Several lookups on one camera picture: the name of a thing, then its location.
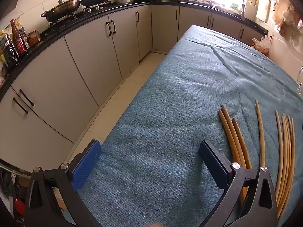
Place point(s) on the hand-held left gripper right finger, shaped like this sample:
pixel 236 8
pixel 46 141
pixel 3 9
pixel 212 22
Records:
pixel 213 163

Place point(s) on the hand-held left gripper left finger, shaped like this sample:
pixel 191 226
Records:
pixel 87 163

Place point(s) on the bunch of chopsticks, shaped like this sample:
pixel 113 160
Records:
pixel 261 134

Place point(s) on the blue table cloth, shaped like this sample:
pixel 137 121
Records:
pixel 165 111

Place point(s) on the beige lower kitchen cabinets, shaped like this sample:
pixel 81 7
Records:
pixel 47 75

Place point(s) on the clear glass mug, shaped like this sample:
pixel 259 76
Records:
pixel 298 78

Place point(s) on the orange white plastic bag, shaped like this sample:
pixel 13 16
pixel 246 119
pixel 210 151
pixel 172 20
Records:
pixel 261 43

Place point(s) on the row of sauce bottles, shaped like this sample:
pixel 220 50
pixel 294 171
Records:
pixel 17 42

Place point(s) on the gas stove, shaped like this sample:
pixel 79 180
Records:
pixel 71 19

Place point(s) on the lidded steel wok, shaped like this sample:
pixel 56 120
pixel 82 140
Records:
pixel 61 8

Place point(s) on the green packet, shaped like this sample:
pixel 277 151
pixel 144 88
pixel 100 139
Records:
pixel 234 6

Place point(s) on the hanging cutting board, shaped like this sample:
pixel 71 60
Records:
pixel 263 10

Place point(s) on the translucent pink plastic bag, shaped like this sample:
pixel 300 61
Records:
pixel 293 21

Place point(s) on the white bowl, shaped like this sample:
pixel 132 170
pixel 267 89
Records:
pixel 124 1

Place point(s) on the tan printed plastic bag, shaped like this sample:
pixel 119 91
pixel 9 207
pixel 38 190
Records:
pixel 280 10

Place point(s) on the black kitchen countertop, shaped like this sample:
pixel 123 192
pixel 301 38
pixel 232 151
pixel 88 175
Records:
pixel 165 3

